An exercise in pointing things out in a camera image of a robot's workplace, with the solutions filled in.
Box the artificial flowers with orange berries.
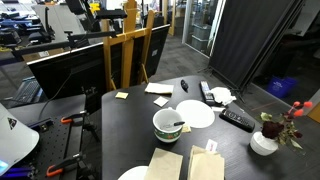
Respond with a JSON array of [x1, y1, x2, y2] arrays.
[[259, 100, 314, 150]]

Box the black tripod stand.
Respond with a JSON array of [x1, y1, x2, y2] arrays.
[[79, 85, 101, 143]]

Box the white mug with green band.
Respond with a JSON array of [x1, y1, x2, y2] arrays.
[[152, 108, 184, 144]]

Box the black office chair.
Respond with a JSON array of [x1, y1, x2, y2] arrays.
[[28, 6, 56, 44]]

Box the black fabric backdrop screen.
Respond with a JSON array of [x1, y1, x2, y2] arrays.
[[208, 0, 306, 91]]

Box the tan packet with text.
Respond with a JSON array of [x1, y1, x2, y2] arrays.
[[114, 91, 130, 100]]

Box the blue plastic bin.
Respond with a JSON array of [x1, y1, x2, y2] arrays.
[[266, 75, 299, 99]]

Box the orange and black bar clamp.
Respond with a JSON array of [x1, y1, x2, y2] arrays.
[[60, 111, 88, 125], [45, 153, 84, 178]]

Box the small white round paper disc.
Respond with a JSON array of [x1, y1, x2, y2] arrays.
[[117, 165, 149, 180]]

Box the pale yellow square packet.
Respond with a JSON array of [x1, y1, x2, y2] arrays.
[[153, 95, 170, 108]]

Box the crumpled white tissue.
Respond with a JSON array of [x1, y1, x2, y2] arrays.
[[210, 86, 238, 106]]

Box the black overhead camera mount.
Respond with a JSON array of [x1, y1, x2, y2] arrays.
[[94, 9, 128, 34]]

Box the small white paper packet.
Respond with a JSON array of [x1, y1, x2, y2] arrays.
[[210, 106, 227, 113]]

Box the large white round paper disc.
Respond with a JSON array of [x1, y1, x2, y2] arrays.
[[175, 99, 216, 130]]

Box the long black remote control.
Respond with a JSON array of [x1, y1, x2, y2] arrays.
[[199, 80, 217, 107]]

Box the white curved plastic shell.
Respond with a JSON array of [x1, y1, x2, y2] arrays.
[[0, 102, 40, 176]]

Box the grey storage bin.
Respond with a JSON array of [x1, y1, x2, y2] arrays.
[[192, 23, 213, 40], [190, 34, 211, 53]]

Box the small black curved remote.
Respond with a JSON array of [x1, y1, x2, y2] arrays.
[[180, 79, 190, 93]]

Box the wooden easel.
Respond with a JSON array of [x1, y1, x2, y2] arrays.
[[101, 0, 156, 93]]

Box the narrow black monitor panel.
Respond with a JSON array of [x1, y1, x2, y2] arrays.
[[129, 23, 171, 86]]

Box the large black monitor panel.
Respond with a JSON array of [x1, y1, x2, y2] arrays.
[[27, 42, 109, 114]]

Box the black keyboard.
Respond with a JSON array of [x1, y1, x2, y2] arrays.
[[11, 76, 43, 104]]

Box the grey marker with black cap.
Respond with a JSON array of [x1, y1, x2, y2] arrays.
[[162, 120, 186, 130]]

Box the black perforated breadboard table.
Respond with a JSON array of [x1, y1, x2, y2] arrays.
[[6, 94, 88, 180]]

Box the black boom bar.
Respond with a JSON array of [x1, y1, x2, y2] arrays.
[[11, 29, 121, 58]]

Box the pink sweetener packet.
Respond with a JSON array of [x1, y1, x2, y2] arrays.
[[205, 138, 219, 153]]

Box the white ceramic vase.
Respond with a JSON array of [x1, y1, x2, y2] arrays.
[[249, 130, 279, 157]]

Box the short black remote control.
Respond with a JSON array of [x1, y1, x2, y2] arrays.
[[218, 108, 256, 133]]

